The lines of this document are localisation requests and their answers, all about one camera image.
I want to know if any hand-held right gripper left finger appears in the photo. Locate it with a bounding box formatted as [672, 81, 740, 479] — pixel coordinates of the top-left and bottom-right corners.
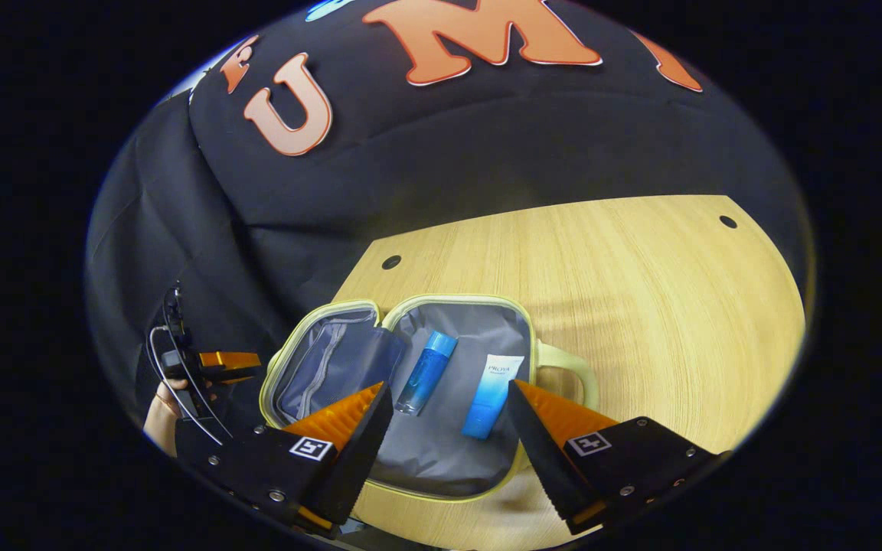
[188, 381, 395, 540]

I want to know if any clear blue bottle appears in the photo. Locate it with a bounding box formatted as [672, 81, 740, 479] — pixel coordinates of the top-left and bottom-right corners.
[394, 330, 459, 417]

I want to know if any pale yellow suitcase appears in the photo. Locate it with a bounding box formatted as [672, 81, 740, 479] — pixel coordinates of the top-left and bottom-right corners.
[258, 294, 599, 504]

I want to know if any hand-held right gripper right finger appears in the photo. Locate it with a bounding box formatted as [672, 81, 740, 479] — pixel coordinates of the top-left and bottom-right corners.
[506, 379, 733, 536]

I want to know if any blue and white tube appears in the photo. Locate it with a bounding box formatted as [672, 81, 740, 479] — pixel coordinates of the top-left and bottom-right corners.
[461, 354, 526, 441]

